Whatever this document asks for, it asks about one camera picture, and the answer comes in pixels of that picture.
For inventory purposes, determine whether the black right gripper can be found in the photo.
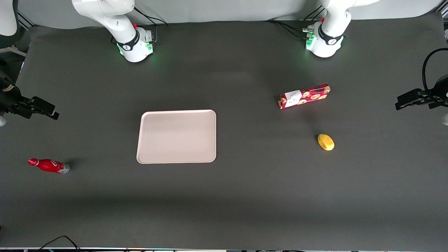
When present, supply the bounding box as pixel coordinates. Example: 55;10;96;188
0;81;60;120

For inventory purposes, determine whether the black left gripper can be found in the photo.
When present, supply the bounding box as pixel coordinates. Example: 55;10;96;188
395;75;448;111

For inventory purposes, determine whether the red cookie box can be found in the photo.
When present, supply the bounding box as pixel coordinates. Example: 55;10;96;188
278;83;331;110

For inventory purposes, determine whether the beige plastic tray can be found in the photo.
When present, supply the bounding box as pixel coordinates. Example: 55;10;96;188
136;110;217;164

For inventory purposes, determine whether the black arm base cable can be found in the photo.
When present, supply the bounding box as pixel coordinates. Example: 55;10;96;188
134;7;169;43
265;5;323;40

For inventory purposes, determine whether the red coke bottle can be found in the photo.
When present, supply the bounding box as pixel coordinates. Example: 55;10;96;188
28;158;70;175

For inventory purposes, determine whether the black looped gripper cable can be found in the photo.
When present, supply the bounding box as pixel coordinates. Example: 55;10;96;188
422;48;448;93

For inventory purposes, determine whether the yellow lemon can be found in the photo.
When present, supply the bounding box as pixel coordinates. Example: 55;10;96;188
317;134;335;151

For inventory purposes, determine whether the black left arm base cable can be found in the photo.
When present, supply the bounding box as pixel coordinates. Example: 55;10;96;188
265;5;323;40

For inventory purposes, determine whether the black right arm base cable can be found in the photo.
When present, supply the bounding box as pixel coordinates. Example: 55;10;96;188
134;7;169;43

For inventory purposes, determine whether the black table edge cable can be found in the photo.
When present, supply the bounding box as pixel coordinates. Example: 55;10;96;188
35;236;82;252

